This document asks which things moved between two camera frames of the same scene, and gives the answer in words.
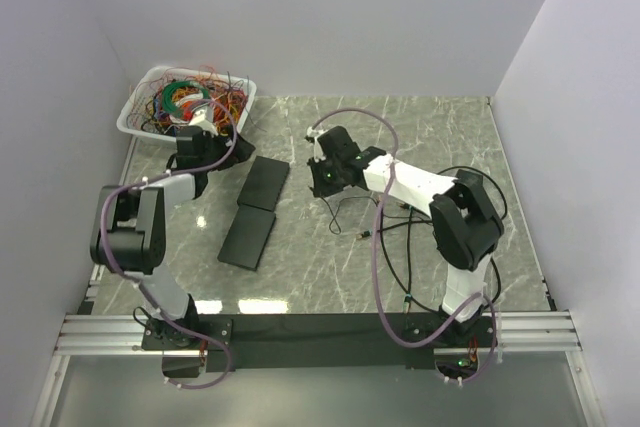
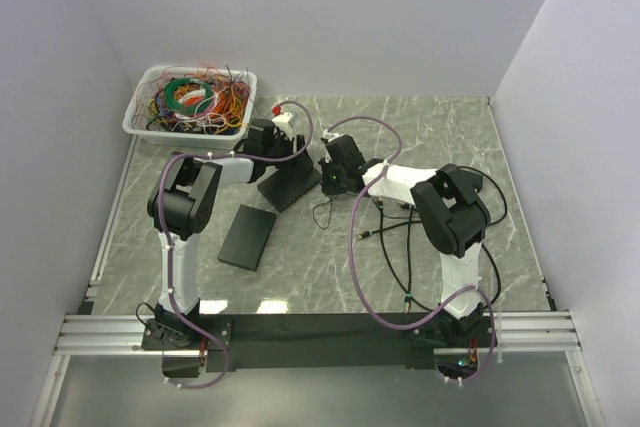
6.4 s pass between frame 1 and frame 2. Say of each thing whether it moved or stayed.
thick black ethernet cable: moved
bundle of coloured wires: stayed
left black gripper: moved
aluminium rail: stayed
